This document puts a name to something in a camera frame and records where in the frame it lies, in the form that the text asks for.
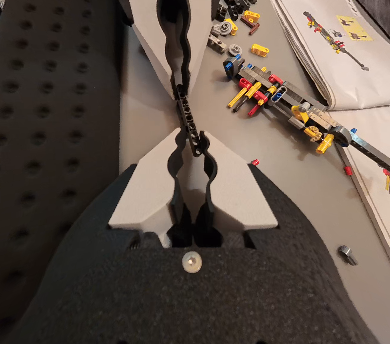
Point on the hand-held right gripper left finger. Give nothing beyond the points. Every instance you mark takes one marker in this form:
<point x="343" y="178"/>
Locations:
<point x="146" y="191"/>

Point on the grey lego beam assembly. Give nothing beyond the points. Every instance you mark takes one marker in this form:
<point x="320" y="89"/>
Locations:
<point x="289" y="100"/>

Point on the open instruction booklet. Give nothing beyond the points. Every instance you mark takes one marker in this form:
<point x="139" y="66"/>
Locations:
<point x="320" y="30"/>

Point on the grey lego pulley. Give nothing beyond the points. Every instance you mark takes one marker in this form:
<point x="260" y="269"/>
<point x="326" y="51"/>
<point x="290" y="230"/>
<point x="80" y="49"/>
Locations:
<point x="225" y="27"/>
<point x="235" y="49"/>

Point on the yellow lego connector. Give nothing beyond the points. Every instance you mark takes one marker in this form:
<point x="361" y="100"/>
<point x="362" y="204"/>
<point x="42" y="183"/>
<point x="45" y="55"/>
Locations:
<point x="234" y="28"/>
<point x="260" y="50"/>
<point x="252" y="15"/>

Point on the long black lego beam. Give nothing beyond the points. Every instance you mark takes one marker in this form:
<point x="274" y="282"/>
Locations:
<point x="189" y="120"/>

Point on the dark grey lego pin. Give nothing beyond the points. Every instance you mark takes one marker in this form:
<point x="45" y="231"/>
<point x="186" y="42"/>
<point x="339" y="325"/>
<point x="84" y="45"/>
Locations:
<point x="349" y="255"/>

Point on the short grey lego beam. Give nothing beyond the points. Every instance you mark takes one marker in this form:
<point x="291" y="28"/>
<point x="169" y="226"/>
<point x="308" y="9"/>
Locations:
<point x="216" y="44"/>

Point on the brown lego axle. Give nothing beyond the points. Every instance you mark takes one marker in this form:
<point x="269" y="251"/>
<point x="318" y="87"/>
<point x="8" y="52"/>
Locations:
<point x="247" y="22"/>
<point x="254" y="28"/>

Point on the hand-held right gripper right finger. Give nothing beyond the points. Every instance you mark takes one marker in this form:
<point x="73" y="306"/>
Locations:
<point x="240" y="194"/>

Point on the light grey lego connector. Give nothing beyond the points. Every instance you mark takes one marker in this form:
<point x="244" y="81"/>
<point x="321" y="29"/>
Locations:
<point x="214" y="30"/>

